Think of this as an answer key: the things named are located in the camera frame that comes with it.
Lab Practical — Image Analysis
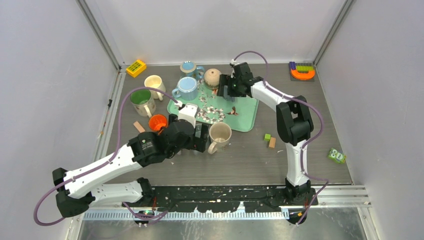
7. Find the light blue mug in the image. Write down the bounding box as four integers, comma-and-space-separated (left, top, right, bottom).
171, 76, 198, 101

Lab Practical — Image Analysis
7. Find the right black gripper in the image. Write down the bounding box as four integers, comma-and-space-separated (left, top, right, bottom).
217, 74, 247, 98

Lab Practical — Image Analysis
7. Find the cream floral mug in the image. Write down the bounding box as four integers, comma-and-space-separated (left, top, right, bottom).
130, 89, 156, 118

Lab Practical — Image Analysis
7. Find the orange mug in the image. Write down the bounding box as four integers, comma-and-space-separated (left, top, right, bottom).
148, 114, 168, 132

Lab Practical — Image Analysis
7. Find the blue mug behind tray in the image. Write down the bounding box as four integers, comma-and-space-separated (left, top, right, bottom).
179, 60, 205, 80

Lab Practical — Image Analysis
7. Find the tall floral mug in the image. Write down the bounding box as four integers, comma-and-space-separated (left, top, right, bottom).
207, 122, 232, 155

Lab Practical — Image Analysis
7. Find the cream plain mug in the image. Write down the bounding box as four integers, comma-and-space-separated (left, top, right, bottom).
144, 75, 166, 101

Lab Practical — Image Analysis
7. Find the orange and green toy stack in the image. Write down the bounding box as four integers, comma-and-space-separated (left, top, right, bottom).
288, 61, 316, 82

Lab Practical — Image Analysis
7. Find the wooden block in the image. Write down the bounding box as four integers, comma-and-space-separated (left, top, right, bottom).
268, 137, 276, 149

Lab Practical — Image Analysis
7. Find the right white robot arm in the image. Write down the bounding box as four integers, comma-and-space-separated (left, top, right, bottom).
217, 60, 314, 205

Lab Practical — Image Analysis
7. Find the yellow toy block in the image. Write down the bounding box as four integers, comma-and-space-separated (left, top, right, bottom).
126, 59, 147, 78

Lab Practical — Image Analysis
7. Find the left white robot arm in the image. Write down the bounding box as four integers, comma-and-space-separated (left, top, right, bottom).
52, 103, 209, 218

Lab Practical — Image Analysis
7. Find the green cube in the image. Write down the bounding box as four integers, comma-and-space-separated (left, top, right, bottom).
264, 133, 271, 142

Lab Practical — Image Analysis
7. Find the small tan block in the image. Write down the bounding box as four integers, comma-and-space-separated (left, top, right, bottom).
133, 121, 146, 133

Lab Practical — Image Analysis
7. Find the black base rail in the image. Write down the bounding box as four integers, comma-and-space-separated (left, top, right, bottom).
120, 184, 319, 214

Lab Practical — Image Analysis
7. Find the beige teapot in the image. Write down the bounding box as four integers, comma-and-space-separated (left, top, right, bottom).
203, 68, 222, 90

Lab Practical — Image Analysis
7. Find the green floral tray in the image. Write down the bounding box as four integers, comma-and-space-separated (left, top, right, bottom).
166, 81, 259, 133

